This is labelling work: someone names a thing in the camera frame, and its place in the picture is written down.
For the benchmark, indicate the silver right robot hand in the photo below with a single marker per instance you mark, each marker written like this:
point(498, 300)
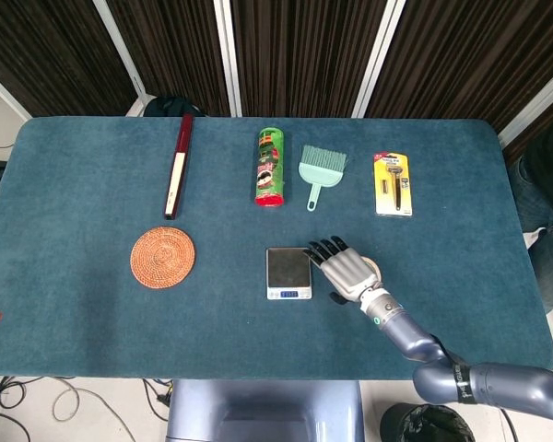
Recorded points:
point(350, 274)

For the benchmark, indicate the white tape roll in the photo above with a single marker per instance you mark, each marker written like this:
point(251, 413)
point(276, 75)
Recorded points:
point(373, 266)

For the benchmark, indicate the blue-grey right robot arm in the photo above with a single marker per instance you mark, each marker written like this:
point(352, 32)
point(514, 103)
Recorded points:
point(405, 331)

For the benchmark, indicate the small digital kitchen scale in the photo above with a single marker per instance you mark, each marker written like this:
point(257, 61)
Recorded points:
point(288, 269)

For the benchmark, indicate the razor in yellow package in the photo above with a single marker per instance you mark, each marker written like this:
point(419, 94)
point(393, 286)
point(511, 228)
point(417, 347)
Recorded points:
point(382, 198)

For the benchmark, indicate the mint green hand brush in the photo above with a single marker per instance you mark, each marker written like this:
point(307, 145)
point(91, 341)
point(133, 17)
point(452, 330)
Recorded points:
point(320, 172)

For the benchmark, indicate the green Pringles can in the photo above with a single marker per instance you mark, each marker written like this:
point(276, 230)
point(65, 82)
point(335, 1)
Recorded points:
point(269, 170)

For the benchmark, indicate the blue-grey robot torso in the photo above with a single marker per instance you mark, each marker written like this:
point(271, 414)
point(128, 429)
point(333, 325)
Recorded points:
point(258, 410)

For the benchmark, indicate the black trash bin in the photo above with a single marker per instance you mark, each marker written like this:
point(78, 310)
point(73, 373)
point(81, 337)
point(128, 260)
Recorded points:
point(424, 426)

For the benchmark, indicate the round woven rattan coaster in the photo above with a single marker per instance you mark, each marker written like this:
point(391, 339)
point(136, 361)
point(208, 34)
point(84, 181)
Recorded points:
point(162, 258)

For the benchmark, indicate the long dark red box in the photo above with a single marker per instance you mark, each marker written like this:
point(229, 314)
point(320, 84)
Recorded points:
point(179, 170)

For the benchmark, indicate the person in dark clothes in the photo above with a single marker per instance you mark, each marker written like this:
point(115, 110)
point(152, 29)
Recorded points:
point(548, 207)

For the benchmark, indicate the dark bag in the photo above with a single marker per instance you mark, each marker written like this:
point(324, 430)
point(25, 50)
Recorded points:
point(170, 107)

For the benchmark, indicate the blue table cloth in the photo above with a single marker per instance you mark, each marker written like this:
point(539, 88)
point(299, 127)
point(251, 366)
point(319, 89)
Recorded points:
point(74, 299)

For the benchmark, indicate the white partition post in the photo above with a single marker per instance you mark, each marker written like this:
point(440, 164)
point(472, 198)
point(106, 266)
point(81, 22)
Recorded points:
point(120, 46)
point(534, 108)
point(4, 92)
point(378, 55)
point(227, 55)

